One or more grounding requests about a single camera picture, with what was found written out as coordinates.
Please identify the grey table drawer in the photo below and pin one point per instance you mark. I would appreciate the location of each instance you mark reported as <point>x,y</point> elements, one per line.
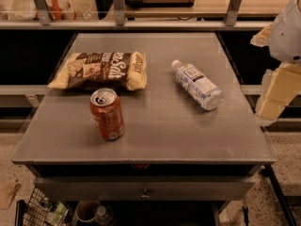
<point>144,189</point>

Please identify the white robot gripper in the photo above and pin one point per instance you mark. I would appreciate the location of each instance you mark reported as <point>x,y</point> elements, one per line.
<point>287,37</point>

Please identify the green package in basket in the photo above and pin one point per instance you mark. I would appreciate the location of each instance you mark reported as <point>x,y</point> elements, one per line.
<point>57,214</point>

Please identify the wire basket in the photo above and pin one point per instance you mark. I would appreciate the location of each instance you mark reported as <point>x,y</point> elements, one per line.
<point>36,210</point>

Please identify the brown cup under table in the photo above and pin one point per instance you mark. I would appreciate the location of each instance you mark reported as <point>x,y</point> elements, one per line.
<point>85,212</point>

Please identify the white orange plastic bag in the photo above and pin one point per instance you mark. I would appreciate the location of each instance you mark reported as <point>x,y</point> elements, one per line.
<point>27,10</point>

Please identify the red soda can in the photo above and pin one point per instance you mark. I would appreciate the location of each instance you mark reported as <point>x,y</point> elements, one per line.
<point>106,109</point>

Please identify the brown yellow chips bag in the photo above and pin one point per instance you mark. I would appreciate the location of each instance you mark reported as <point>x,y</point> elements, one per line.
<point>95,70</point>

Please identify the clear blue plastic water bottle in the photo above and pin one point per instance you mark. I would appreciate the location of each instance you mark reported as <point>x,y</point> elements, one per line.
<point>207,94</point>

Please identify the bottle under table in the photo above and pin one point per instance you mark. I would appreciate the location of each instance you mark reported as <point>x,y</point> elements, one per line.
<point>104,216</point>

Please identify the metal shelf rail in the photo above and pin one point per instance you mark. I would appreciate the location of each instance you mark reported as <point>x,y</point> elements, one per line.
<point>134,25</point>

